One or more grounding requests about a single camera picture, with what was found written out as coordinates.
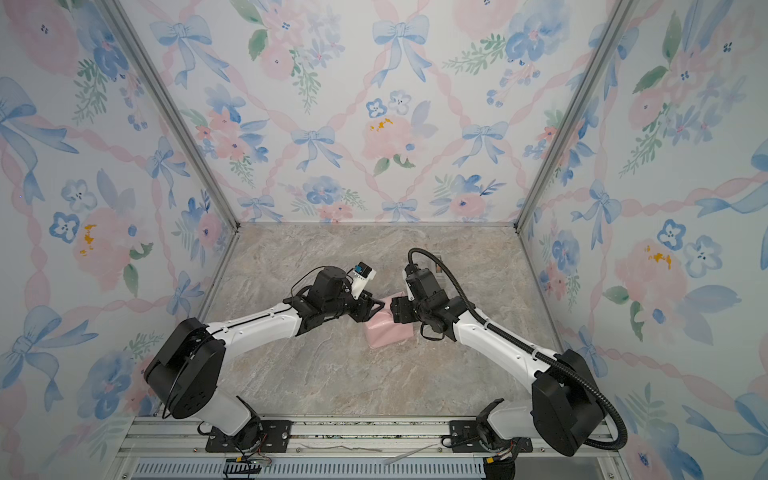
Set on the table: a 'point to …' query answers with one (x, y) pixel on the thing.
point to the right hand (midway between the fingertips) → (401, 303)
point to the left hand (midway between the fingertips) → (379, 299)
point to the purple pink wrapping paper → (382, 330)
